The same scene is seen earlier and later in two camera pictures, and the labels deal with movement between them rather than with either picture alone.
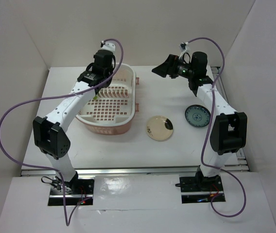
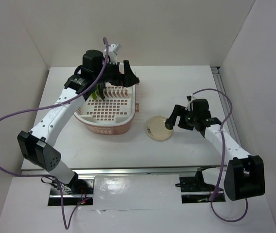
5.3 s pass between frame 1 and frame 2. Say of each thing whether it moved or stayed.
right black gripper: moved
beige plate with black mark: stayed
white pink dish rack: stayed
